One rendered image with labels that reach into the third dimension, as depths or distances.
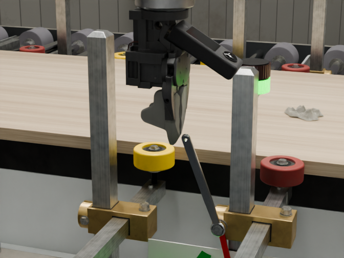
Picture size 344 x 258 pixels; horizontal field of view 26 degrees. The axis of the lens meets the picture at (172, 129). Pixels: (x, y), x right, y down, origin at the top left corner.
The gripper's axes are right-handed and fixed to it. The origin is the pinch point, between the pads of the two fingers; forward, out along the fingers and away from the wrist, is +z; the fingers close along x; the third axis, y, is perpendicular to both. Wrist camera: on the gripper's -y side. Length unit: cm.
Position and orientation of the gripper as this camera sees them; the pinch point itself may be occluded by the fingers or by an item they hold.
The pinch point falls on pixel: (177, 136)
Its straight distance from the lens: 116.8
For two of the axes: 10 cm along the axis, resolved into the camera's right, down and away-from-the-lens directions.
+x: -3.2, 2.9, -9.0
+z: 0.0, 9.5, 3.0
